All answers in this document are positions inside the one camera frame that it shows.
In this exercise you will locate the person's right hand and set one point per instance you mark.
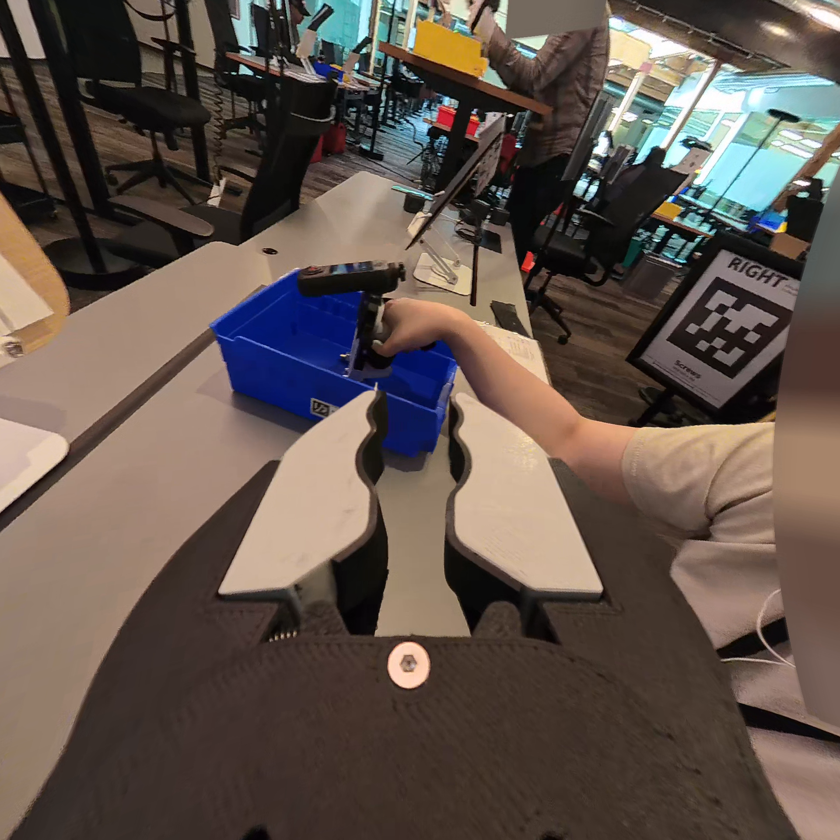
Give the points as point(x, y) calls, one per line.
point(413, 325)

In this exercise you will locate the height adjustable desk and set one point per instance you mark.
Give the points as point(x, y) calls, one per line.
point(459, 82)

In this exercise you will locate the laminated paper sheet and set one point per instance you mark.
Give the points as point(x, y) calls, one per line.
point(525, 351)

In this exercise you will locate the black sign tripod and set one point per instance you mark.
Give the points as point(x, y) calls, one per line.
point(663, 407)

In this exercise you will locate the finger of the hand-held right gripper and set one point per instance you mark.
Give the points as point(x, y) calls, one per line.
point(358, 358)

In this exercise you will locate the black flat pad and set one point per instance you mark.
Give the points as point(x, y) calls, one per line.
point(512, 318)

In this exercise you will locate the white tablet stand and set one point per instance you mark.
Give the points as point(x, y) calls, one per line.
point(439, 269)

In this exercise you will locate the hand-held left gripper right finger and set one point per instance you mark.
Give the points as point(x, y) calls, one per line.
point(518, 518)

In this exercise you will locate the black stand pole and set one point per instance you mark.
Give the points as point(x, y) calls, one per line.
point(85, 262)

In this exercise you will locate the red container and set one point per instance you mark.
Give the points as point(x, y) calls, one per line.
point(331, 141)

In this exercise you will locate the blue plastic bin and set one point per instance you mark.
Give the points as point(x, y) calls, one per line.
point(262, 354)
point(325, 69)

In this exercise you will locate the black tablet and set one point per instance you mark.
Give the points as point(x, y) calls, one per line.
point(459, 177)

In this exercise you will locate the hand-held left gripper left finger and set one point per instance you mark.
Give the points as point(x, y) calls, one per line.
point(308, 512)

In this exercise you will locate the white stand base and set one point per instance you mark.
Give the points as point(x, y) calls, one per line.
point(26, 453)

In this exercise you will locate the black rod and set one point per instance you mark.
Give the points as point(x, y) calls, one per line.
point(475, 275)

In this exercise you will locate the black high-back office chair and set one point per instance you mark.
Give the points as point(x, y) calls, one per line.
point(275, 164)

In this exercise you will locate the black framed marker sign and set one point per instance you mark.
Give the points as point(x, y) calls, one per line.
point(722, 328)

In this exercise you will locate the person's right forearm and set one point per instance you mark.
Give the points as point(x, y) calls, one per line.
point(525, 407)

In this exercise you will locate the yellow plastic bin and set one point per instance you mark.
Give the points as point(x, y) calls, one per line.
point(449, 46)

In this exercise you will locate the instruction sheet on stand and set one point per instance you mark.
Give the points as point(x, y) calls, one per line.
point(33, 262)

